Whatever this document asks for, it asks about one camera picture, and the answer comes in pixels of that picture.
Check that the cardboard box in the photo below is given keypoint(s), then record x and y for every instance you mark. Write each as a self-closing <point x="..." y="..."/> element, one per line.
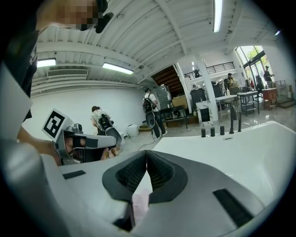
<point x="180" y="102"/>

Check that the black balcony railing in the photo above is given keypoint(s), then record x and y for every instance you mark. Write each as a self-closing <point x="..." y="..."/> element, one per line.
<point x="219" y="68"/>

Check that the glass entrance door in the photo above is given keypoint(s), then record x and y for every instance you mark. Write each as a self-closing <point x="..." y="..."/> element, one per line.
<point x="252" y="58"/>

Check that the black frame table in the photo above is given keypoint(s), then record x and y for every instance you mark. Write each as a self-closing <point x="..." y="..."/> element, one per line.
<point x="248" y="93"/>

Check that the red-brown cabinet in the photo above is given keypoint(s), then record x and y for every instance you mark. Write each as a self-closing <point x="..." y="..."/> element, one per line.
<point x="270" y="95"/>

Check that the ceiling tube light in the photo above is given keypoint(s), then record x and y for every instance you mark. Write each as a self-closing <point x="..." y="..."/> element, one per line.
<point x="217" y="16"/>
<point x="46" y="63"/>
<point x="118" y="68"/>

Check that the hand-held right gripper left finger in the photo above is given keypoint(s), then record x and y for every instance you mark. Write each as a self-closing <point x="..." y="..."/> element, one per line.
<point x="92" y="196"/>

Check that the person's left forearm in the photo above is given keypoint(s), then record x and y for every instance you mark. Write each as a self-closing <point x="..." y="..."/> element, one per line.
<point x="34" y="142"/>

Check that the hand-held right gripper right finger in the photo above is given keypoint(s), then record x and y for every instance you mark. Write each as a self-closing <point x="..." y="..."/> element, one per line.
<point x="196" y="203"/>

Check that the black bathtub knob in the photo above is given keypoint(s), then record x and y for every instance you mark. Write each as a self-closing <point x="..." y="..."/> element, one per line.
<point x="222" y="130"/>
<point x="212" y="132"/>
<point x="203" y="133"/>

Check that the black hand shower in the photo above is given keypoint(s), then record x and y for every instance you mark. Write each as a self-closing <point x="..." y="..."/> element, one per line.
<point x="239" y="122"/>

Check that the wooden staircase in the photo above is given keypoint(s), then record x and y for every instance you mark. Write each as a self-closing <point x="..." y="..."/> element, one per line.
<point x="168" y="78"/>

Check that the white table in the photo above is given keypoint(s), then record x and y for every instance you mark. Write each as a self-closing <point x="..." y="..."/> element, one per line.
<point x="225" y="97"/>

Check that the grey metal cabinet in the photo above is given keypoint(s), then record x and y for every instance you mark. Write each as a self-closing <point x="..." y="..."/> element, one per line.
<point x="163" y="97"/>

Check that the black head-worn camera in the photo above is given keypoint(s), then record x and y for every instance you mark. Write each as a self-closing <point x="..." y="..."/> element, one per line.
<point x="101" y="20"/>

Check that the black low table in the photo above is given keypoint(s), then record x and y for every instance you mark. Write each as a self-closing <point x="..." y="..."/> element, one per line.
<point x="173" y="111"/>

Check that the marble pattern vanity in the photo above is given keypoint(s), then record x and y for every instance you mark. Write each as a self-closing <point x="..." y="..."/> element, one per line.
<point x="204" y="114"/>

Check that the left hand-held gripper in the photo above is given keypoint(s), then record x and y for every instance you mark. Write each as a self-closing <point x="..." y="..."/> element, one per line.
<point x="55" y="122"/>

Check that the white wall air vent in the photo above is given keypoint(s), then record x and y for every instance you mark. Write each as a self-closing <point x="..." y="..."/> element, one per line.
<point x="67" y="74"/>

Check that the person's black t-shirt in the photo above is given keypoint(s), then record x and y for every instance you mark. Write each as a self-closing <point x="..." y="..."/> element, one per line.
<point x="23" y="69"/>

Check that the white bathtub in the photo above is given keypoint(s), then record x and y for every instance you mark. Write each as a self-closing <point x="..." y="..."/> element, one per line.
<point x="254" y="157"/>

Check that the person's left hand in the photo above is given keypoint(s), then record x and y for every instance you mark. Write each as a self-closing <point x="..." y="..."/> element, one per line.
<point x="69" y="145"/>

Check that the pink towel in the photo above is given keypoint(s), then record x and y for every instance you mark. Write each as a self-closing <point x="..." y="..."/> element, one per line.
<point x="141" y="206"/>

